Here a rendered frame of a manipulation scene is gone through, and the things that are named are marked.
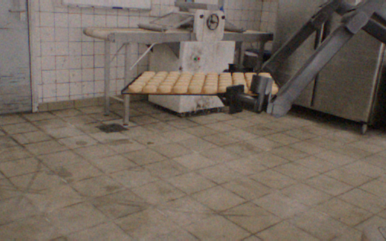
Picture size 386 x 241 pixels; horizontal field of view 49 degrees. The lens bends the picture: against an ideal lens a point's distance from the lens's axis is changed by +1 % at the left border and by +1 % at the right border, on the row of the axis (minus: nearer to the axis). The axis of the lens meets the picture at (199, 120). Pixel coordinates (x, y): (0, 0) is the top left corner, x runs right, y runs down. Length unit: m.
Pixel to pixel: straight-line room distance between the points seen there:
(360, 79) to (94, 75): 2.96
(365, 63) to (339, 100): 0.49
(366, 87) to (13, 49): 3.65
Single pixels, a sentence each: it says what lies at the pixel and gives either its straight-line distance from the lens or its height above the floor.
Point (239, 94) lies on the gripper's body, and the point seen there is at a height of 1.01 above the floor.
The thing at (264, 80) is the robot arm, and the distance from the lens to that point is 1.39.
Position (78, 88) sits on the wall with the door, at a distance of 4.96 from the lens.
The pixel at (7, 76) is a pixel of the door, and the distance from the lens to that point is 4.68.
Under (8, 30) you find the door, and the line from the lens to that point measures 4.62.
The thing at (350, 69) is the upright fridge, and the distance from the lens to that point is 4.84.
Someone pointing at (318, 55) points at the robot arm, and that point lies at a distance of 1.44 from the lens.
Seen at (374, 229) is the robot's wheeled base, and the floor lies 0.28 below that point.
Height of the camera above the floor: 1.31
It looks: 16 degrees down
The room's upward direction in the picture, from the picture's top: 5 degrees clockwise
